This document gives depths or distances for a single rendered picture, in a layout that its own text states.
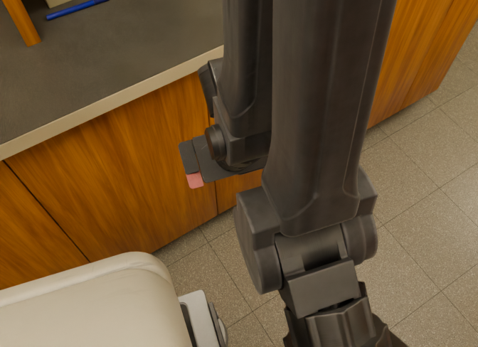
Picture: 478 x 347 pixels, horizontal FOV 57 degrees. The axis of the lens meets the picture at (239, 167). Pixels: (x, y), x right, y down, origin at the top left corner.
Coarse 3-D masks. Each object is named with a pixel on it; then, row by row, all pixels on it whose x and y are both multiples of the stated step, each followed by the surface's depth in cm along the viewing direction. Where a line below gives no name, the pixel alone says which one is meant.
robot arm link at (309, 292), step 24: (288, 240) 34; (312, 240) 34; (336, 240) 35; (288, 264) 34; (312, 264) 35; (336, 264) 34; (288, 288) 34; (312, 288) 34; (336, 288) 34; (312, 312) 34
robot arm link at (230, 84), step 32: (224, 0) 33; (256, 0) 29; (224, 32) 36; (256, 32) 31; (224, 64) 39; (256, 64) 34; (224, 96) 40; (256, 96) 37; (224, 128) 42; (256, 128) 41
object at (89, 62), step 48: (0, 0) 99; (144, 0) 99; (192, 0) 99; (0, 48) 91; (48, 48) 91; (96, 48) 91; (144, 48) 91; (192, 48) 91; (0, 96) 84; (48, 96) 84; (96, 96) 84; (0, 144) 79
